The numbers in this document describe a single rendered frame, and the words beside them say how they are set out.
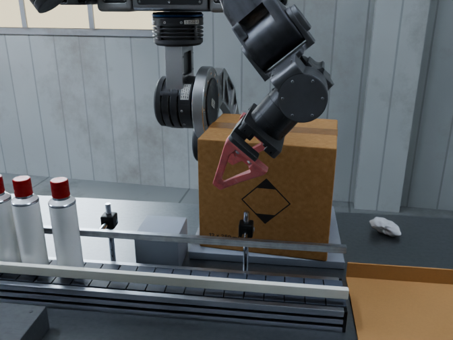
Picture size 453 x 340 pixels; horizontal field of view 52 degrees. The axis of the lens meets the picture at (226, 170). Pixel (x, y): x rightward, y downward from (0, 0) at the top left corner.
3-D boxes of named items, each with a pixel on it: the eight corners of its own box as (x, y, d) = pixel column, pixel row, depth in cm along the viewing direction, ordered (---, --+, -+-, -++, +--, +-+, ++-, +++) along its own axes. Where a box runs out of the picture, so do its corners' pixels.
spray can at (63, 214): (53, 277, 94) (39, 184, 87) (65, 263, 99) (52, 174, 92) (78, 279, 94) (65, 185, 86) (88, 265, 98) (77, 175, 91)
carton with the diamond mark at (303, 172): (199, 246, 112) (196, 138, 102) (222, 204, 133) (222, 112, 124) (327, 262, 105) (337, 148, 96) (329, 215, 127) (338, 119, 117)
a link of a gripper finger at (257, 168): (193, 177, 62) (237, 127, 59) (205, 158, 69) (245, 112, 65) (232, 209, 63) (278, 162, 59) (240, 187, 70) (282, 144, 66)
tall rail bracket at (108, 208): (98, 283, 101) (89, 214, 95) (110, 265, 108) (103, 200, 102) (112, 285, 100) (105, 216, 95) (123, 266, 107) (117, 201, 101)
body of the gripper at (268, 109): (234, 131, 61) (271, 88, 58) (246, 111, 70) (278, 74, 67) (272, 162, 62) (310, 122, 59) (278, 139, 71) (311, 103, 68)
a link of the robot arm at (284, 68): (294, 2, 60) (243, 44, 64) (287, 5, 50) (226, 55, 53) (348, 75, 62) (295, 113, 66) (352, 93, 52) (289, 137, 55)
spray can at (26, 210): (18, 275, 95) (1, 182, 88) (31, 262, 100) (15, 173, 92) (42, 277, 94) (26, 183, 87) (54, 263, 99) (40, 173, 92)
